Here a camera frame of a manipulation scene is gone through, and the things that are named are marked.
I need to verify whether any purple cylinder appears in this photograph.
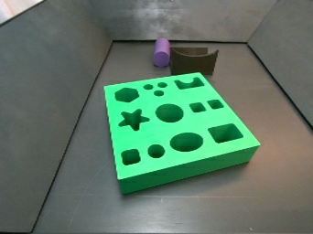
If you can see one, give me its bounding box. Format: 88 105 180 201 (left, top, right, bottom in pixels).
152 38 169 68

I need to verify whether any green foam shape-sorter block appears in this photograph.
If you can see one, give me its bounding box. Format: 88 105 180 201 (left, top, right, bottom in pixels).
104 73 259 194

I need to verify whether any black curved cradle stand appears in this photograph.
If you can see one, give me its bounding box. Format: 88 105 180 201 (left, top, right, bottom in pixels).
169 48 219 76

